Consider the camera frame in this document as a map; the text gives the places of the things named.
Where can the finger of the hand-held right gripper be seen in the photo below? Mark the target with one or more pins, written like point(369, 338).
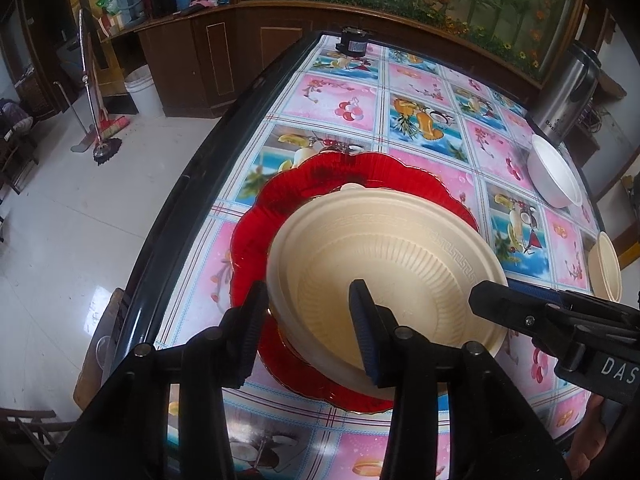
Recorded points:
point(500, 302)
point(535, 293)

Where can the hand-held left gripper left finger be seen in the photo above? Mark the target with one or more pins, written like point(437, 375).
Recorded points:
point(247, 345)

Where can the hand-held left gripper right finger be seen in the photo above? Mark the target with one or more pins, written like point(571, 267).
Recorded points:
point(367, 345)

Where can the beige paper bowl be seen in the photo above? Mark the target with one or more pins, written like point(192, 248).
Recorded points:
point(400, 240)
point(602, 265)

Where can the white foam bowl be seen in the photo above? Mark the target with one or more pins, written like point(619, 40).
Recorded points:
point(552, 170)

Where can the person's right hand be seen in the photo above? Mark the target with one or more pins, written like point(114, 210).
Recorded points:
point(585, 435)

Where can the wooden stool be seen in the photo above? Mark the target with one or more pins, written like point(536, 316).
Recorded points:
point(97, 350)

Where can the stainless steel thermos jug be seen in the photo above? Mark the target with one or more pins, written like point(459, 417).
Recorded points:
point(565, 95)

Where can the dark wooden chair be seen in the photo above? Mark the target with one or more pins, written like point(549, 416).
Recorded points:
point(30, 417)

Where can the fruit printed tablecloth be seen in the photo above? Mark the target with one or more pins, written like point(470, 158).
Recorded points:
point(350, 95)

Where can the colourful broom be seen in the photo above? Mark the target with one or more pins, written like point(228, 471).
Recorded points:
point(114, 127)

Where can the flat floor mop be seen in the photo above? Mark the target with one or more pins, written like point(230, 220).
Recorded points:
point(80, 145)

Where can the white plastic bucket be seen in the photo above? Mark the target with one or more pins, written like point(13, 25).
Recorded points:
point(145, 92)

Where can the dark wooden cabinet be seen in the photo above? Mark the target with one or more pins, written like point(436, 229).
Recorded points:
point(220, 60)

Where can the small dark jar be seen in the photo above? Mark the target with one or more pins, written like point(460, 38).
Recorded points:
point(352, 42)

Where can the glass flower display case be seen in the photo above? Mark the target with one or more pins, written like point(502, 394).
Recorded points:
point(450, 0)

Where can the pink cloth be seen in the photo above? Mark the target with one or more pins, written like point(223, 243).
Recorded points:
point(198, 5)

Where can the blue grey jug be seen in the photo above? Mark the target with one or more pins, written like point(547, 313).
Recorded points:
point(131, 2)

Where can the green bag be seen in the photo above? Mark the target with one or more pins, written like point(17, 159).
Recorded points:
point(107, 4)

